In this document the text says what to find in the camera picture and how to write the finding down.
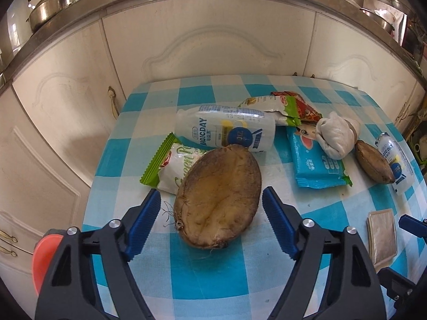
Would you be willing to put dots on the steel basin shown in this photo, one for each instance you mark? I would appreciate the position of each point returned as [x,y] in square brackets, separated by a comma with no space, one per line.
[378,20]

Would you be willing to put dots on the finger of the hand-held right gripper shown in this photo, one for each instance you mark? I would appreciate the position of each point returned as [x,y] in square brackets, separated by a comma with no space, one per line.
[397,286]
[410,224]

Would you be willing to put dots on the grey foil packet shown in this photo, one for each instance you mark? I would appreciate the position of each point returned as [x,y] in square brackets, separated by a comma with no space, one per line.
[382,240]

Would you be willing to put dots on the steel kettle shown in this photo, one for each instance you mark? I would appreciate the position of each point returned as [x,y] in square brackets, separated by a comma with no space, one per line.
[46,6]

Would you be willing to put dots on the green and white snack packet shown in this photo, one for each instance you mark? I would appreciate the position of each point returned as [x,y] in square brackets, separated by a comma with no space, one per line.
[173,170]

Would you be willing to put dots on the blue checkered tablecloth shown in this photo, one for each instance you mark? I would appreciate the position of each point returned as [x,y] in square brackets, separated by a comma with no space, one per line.
[233,280]

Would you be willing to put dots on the pink plastic bucket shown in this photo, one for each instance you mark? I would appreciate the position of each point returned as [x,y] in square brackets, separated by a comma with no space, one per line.
[41,260]

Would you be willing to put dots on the large brown taro root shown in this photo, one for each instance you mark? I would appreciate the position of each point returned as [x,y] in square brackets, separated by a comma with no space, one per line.
[216,193]

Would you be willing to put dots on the crumpled white tissue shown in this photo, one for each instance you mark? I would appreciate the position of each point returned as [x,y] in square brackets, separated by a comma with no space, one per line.
[333,136]

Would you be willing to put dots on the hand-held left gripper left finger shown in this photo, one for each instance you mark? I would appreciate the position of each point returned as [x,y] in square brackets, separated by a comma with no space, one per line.
[143,226]

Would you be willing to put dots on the white packet with green edge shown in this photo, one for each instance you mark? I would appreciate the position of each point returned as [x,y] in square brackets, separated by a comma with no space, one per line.
[267,105]

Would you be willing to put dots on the white Magicday milk pouch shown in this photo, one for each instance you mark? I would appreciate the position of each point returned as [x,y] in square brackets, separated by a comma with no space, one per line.
[216,130]

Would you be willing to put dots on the small brown taro piece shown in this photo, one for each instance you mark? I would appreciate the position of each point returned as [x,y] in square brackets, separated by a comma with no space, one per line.
[373,163]

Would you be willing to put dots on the blue wet wipes packet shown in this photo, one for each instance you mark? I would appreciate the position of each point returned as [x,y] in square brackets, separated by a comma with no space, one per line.
[313,166]

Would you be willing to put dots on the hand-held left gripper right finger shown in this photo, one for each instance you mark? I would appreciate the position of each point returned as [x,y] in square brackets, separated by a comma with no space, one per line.
[278,223]

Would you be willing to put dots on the cream cabinet door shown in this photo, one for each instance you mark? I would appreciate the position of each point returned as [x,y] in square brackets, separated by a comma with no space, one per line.
[66,100]
[16,280]
[33,160]
[206,53]
[360,56]

